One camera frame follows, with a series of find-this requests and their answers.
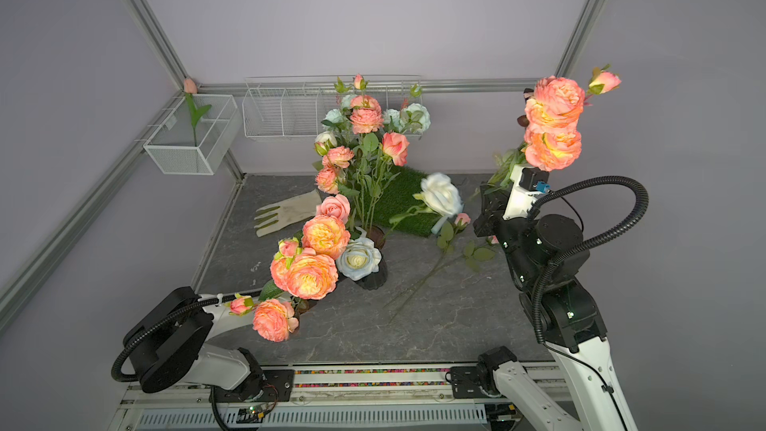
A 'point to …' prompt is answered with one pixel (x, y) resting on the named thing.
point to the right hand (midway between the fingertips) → (486, 183)
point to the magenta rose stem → (445, 239)
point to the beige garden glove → (290, 212)
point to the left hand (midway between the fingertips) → (372, 252)
